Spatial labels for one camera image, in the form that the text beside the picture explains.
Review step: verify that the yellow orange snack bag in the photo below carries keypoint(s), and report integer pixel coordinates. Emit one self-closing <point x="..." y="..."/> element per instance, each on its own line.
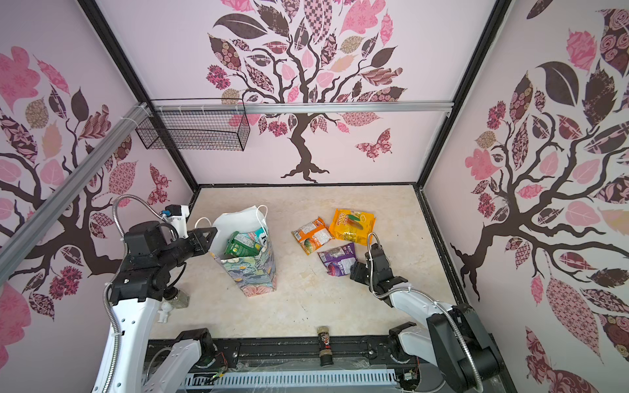
<point x="352" y="226"/>

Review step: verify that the teal snack bag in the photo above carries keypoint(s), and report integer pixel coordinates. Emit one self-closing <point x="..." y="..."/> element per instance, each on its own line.
<point x="260" y="236"/>

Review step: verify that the aluminium rail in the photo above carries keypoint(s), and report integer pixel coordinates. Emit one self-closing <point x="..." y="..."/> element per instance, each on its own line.
<point x="17" y="248"/>
<point x="301" y="108"/>

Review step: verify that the purple snack bag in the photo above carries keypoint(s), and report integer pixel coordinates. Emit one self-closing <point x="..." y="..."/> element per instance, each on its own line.
<point x="339" y="260"/>

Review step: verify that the floral paper bag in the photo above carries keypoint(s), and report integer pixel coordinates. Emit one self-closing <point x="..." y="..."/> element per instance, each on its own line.
<point x="254" y="275"/>

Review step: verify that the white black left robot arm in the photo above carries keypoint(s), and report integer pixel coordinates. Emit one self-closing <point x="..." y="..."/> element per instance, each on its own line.
<point x="132" y="301"/>

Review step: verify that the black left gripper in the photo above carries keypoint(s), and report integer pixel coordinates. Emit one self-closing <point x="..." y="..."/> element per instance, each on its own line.
<point x="201" y="242"/>

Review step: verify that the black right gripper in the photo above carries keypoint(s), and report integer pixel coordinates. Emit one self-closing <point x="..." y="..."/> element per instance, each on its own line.
<point x="357" y="271"/>

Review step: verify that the small brown black bottle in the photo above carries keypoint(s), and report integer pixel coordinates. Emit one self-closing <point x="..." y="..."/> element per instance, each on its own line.
<point x="326" y="357"/>

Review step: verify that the aluminium rail back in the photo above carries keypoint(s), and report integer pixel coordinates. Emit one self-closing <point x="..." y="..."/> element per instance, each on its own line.
<point x="301" y="108"/>

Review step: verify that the orange snack bag with label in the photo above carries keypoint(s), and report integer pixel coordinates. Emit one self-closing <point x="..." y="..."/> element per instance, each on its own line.
<point x="312" y="236"/>

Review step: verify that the black wire basket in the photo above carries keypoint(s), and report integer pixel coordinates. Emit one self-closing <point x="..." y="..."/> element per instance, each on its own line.
<point x="198" y="126"/>

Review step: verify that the aluminium rail left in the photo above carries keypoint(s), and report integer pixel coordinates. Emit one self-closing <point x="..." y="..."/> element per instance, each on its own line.
<point x="17" y="248"/>

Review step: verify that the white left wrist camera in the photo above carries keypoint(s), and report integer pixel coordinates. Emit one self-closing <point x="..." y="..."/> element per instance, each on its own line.
<point x="177" y="216"/>

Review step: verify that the left metal flexible conduit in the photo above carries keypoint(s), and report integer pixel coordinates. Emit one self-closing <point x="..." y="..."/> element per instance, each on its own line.
<point x="114" y="324"/>

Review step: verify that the white slotted cable duct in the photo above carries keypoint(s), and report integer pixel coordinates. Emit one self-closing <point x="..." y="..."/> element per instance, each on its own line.
<point x="290" y="379"/>

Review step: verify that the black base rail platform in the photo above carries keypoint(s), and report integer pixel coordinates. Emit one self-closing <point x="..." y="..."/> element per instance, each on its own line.
<point x="466" y="356"/>

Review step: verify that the green white snack bag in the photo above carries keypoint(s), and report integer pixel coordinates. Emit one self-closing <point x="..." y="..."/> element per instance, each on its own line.
<point x="241" y="245"/>

